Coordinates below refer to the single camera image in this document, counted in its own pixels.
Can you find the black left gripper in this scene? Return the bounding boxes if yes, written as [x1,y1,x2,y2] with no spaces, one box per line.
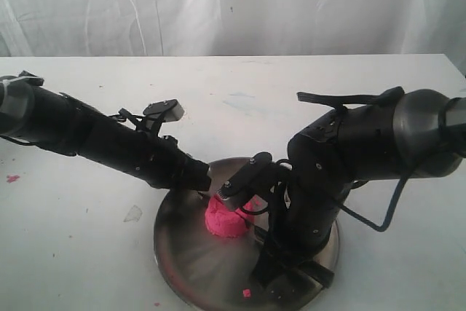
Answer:
[135,137,210,192]

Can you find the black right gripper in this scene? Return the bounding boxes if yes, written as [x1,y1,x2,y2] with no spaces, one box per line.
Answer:
[251,168,352,284]

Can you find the black knife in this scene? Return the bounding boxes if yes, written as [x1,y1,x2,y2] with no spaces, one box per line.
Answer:
[198,192,334,288]

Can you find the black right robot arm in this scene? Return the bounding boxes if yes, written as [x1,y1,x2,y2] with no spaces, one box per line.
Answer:
[252,87,465,286]

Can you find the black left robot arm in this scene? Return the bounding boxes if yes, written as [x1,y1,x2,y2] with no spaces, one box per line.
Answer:
[1,71,211,191]

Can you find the round stainless steel plate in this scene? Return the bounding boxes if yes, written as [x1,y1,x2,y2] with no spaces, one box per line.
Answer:
[154,157,323,310]

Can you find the clear tape piece lower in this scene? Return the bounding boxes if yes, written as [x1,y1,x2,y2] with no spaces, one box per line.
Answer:
[123,205,143,223]

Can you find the pink dough crumb on table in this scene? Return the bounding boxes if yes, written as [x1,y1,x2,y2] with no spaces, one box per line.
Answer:
[7,175,20,184]

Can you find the white backdrop curtain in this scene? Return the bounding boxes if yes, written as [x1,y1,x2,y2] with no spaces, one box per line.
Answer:
[1,0,465,64]

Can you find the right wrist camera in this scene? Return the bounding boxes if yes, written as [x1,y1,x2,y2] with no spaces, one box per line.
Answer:
[217,152,274,211]

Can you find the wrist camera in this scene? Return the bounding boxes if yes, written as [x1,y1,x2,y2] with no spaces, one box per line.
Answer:
[217,152,274,211]
[143,99,184,122]

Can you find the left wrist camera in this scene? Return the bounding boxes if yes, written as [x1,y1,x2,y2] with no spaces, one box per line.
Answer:
[143,99,184,122]

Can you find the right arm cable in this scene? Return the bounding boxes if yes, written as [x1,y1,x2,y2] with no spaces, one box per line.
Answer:
[336,172,412,232]

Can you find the black velcro strap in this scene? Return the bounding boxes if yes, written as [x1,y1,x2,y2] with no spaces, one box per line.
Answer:
[296,86,405,110]

